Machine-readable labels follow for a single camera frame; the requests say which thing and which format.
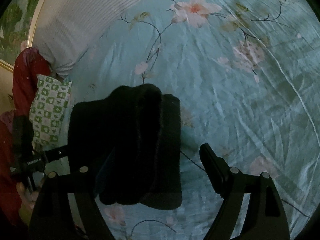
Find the white grey striped pillow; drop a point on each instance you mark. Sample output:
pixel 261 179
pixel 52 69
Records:
pixel 65 28

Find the person's left hand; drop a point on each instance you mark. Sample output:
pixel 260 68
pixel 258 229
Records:
pixel 28 202

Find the green white checkered pillow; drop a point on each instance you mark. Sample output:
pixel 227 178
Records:
pixel 48 108

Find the black pants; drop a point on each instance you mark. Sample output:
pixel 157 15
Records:
pixel 130 142

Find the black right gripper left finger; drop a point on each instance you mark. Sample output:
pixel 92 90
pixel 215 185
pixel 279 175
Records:
pixel 52 215

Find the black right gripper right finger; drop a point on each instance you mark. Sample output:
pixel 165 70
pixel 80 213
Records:
pixel 265 216

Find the dark red cloth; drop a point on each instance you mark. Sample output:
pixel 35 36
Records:
pixel 28 65

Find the light blue floral quilt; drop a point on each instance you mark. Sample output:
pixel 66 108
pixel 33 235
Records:
pixel 247 75

